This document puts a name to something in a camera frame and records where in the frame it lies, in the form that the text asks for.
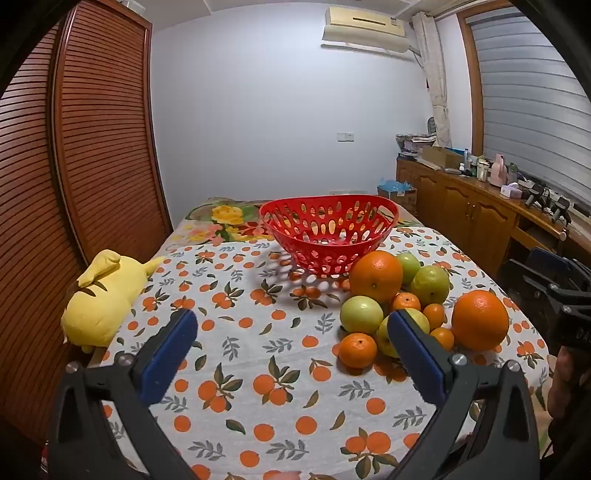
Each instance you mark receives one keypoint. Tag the small grey fan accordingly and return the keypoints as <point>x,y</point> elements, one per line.
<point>431,125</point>

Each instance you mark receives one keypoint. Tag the large orange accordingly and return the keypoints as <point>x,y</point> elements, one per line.
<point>376,277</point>
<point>480,319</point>

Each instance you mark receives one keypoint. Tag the white wall switch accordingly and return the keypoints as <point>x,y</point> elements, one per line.
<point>345,136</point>

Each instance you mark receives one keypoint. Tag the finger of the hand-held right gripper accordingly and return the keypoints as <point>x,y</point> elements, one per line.
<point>526,277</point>
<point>551,261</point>

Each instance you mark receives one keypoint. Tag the grey window blind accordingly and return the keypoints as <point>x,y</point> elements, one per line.
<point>531,106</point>

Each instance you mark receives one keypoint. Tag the green apple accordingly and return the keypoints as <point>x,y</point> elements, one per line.
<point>431,284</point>
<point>361,314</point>
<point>383,340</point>

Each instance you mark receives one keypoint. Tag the pink bottle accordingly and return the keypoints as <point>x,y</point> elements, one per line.
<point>498,171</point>

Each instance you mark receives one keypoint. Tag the black device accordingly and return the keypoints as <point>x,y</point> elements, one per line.
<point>559,210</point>
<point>534,196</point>

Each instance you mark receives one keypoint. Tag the red perforated plastic basket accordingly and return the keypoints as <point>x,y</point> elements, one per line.
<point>318,264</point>

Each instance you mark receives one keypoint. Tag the white wall air conditioner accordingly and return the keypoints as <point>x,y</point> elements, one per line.
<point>364,25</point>

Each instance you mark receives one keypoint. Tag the cardboard box with blue bags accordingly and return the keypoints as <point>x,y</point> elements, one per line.
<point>397,196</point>

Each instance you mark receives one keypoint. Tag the wooden sideboard cabinet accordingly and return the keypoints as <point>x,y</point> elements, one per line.
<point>461,207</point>

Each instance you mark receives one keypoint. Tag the green citrus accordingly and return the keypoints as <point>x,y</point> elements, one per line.
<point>410,266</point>

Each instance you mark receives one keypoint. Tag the floral blanket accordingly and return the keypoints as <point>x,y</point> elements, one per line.
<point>221,217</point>

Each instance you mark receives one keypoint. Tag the small tangerine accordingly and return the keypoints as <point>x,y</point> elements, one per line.
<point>358,350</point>
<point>434,315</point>
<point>406,302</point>
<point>443,338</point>

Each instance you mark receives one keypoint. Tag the stack of papers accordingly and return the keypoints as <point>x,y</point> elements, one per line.
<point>415,143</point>

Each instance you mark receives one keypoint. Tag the white wrapped pipe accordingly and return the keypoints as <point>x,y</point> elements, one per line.
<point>436,78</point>

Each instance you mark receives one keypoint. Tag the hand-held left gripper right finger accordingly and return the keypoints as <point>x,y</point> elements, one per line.
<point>415,362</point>

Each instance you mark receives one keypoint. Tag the yellow plush toy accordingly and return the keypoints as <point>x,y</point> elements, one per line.
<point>97,304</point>

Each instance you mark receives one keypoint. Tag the white orange-print tablecloth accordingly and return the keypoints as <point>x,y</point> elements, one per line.
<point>277,334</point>

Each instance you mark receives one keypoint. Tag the brown louvred wooden wardrobe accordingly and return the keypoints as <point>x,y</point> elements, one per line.
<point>101,138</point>

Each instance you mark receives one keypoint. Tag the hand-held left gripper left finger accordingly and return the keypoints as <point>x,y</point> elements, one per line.
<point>170,357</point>

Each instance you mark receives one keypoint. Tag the open cardboard box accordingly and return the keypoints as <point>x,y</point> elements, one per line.
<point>443,157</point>

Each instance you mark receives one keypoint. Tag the person's right hand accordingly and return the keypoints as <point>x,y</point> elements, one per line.
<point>562,374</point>

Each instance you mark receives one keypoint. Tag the pink tissue box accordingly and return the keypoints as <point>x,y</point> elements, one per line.
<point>511,190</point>

